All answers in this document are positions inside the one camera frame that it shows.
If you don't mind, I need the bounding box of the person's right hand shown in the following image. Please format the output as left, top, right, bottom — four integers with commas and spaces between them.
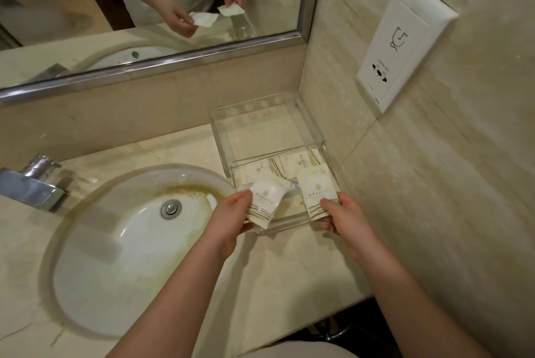
319, 192, 379, 263

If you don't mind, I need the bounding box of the person's left hand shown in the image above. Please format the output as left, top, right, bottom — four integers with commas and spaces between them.
203, 189, 255, 261

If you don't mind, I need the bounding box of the person's left forearm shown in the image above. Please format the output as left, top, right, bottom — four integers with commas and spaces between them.
106, 240, 235, 358

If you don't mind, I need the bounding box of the person's right forearm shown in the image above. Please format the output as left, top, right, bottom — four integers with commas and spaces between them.
351, 244, 494, 358

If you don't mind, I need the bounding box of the metal sink drain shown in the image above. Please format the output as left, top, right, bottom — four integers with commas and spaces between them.
160, 199, 183, 220

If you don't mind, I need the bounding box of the white oval sink basin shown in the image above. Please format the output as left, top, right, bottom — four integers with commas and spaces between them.
38, 164, 238, 340

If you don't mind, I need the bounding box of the chrome pipe fitting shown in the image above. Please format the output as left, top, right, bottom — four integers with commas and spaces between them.
309, 318, 352, 342

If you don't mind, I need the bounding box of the chrome faucet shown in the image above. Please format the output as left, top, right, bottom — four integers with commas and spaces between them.
0, 154, 71, 213

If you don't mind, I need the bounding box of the white wall socket panel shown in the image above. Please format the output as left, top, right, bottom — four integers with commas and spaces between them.
356, 0, 460, 115

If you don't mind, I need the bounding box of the metal framed wall mirror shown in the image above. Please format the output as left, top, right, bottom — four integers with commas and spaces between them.
0, 0, 328, 108

